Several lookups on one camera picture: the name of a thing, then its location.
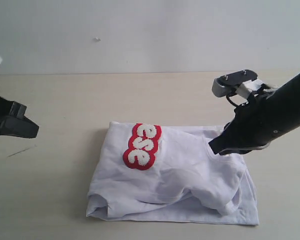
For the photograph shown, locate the black right camera cable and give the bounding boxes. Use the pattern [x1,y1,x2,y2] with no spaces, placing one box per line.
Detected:
[226,93,251,108]

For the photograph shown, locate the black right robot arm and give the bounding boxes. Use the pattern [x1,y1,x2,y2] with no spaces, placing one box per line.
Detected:
[208,69,300,156]

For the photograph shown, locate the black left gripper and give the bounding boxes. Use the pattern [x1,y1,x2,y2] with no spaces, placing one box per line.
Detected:
[0,96,39,139]

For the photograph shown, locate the white t-shirt with red lettering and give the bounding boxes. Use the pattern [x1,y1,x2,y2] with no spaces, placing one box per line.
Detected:
[86,121,259,226]

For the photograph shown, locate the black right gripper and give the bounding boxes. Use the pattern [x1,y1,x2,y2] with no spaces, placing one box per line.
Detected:
[208,96,278,156]

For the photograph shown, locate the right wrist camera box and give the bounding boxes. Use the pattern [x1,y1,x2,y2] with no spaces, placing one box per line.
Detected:
[212,69,264,100]

